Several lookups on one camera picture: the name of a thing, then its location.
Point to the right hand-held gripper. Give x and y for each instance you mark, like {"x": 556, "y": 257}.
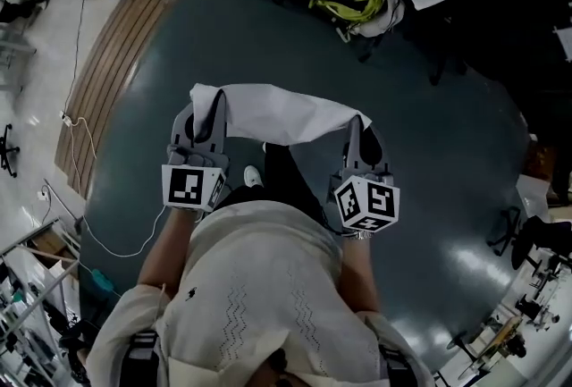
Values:
{"x": 368, "y": 202}

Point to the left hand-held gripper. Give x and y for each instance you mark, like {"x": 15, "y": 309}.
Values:
{"x": 187, "y": 190}

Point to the white cloth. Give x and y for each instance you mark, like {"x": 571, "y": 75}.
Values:
{"x": 286, "y": 115}

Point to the person's right forearm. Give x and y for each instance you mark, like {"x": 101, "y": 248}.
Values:
{"x": 359, "y": 273}

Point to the person's left forearm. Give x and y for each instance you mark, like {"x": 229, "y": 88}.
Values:
{"x": 167, "y": 242}

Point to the person's left hand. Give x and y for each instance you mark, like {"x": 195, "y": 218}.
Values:
{"x": 196, "y": 157}

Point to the person's white shoe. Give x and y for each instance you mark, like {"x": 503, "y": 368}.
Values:
{"x": 253, "y": 176}

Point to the person's black trousers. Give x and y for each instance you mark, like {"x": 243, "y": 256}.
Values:
{"x": 290, "y": 184}

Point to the wooden plank ramp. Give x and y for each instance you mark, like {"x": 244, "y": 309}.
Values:
{"x": 111, "y": 77}

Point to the person's white knit sweater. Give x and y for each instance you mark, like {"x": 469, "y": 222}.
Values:
{"x": 254, "y": 287}

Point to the white box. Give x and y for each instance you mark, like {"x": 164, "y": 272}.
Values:
{"x": 532, "y": 195}

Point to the small white power strip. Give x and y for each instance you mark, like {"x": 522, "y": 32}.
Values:
{"x": 42, "y": 195}

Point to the teal plug block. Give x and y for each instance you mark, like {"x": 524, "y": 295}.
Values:
{"x": 100, "y": 280}

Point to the cardboard box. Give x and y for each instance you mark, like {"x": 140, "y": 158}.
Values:
{"x": 49, "y": 242}

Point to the black office chair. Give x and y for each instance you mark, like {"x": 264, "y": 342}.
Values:
{"x": 536, "y": 238}

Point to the black chair base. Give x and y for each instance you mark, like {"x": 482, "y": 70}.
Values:
{"x": 8, "y": 150}

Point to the metal shelf frame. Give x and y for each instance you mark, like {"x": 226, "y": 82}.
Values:
{"x": 31, "y": 296}

